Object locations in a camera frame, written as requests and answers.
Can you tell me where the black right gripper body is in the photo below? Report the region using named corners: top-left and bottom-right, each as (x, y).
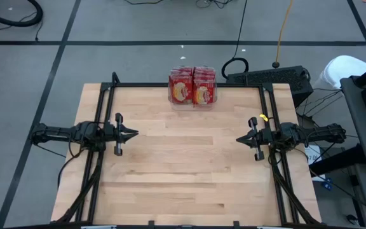
top-left (248, 116), bottom-right (275, 162)

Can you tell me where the clear plastic bin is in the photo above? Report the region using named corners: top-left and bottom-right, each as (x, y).
top-left (167, 66), bottom-right (219, 111)

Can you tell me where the black hanging cable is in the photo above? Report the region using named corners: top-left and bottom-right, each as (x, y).
top-left (220, 0), bottom-right (250, 80)

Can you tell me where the black vacuum hose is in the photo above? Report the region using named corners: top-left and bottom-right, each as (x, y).
top-left (0, 0), bottom-right (44, 27)

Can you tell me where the white chair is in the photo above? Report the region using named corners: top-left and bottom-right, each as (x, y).
top-left (320, 55), bottom-right (366, 90)

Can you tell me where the white paper sheet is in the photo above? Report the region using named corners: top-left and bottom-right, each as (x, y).
top-left (303, 144), bottom-right (323, 183)

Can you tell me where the black desk crossbar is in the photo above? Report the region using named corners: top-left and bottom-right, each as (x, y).
top-left (308, 143), bottom-right (366, 177)

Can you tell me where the black cable bundle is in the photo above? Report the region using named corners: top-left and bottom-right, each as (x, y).
top-left (195, 0), bottom-right (236, 10)

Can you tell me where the yellow hanging cable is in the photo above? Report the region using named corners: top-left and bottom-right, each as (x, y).
top-left (271, 0), bottom-right (295, 69)

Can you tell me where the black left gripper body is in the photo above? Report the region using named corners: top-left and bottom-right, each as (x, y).
top-left (104, 112), bottom-right (124, 157)

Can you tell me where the thin black floor cable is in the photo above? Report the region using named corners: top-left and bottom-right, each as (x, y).
top-left (122, 0), bottom-right (165, 6)
top-left (0, 11), bottom-right (44, 41)

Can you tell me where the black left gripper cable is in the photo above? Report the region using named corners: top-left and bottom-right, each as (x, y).
top-left (67, 122), bottom-right (107, 159)

